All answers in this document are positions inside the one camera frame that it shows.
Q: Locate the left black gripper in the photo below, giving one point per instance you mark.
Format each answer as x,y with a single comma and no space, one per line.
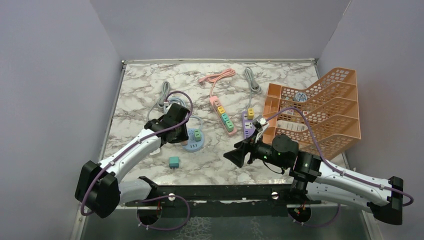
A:
183,136

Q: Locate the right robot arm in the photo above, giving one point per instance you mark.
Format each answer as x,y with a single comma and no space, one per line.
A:
317,180

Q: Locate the teal plug adapter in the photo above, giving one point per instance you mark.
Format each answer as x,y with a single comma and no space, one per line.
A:
174,162
225,117

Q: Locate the round blue power strip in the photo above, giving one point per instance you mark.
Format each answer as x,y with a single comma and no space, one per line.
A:
192,145

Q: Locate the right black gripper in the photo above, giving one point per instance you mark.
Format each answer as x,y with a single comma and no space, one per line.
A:
237,155

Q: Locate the yellow plug adapter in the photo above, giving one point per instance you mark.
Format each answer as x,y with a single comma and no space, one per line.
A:
250,114
221,110

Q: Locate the brown pink plug adapter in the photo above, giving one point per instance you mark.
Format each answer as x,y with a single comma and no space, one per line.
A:
216,104

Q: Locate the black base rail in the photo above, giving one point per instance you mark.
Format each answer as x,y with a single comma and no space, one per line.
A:
214,201

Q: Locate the purple power strip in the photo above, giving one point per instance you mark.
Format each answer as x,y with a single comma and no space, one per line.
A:
248,127

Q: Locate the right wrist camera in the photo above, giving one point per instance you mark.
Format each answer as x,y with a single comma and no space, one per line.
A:
261,124

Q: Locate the pink power strip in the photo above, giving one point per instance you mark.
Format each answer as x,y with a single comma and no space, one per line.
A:
211,100

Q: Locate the round blue patterned disc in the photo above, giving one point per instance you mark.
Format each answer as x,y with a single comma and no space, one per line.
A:
300,97

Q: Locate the green plug adapter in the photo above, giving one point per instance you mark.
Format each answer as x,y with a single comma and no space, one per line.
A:
229,126
197,135

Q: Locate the orange plastic file rack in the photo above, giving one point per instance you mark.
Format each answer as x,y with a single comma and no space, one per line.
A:
332,110

